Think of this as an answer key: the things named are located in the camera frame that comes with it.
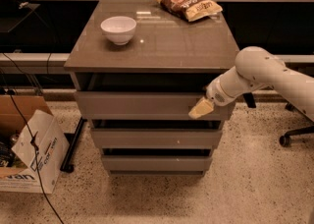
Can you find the grey drawer cabinet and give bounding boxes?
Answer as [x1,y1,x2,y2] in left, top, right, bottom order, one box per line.
[65,0,238,175]

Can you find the grey top drawer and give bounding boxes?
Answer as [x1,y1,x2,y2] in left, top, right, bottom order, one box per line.
[74,89,236,122]

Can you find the white ceramic bowl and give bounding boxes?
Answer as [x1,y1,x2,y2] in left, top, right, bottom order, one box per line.
[100,16,136,45]

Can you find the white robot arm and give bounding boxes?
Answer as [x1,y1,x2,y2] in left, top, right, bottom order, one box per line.
[188,46,314,121]

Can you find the black table leg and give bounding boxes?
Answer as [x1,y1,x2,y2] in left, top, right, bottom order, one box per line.
[60,118,86,173]
[242,92,256,108]

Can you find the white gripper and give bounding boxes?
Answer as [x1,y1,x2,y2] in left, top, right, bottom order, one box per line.
[188,78,236,119]

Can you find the black right table leg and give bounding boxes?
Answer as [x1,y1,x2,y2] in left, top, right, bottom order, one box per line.
[242,92,256,108]

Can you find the black cable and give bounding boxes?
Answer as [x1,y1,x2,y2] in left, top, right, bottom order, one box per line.
[0,52,65,224]

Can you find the brown chip bag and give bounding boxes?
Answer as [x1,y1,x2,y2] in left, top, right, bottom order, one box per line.
[155,0,223,23]

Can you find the grey middle drawer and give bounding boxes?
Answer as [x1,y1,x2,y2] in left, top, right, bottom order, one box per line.
[91,129,222,149]

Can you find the grey drawer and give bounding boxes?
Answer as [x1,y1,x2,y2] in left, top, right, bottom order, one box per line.
[91,129,222,149]
[74,89,236,122]
[101,156,212,172]

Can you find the grey bottom drawer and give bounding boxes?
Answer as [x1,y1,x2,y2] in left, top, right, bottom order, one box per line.
[101,156,212,172]

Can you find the open cardboard box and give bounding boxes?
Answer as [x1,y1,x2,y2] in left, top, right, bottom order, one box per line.
[0,95,69,194]

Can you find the black office chair base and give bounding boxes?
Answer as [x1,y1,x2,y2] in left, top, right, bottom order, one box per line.
[279,102,314,147]

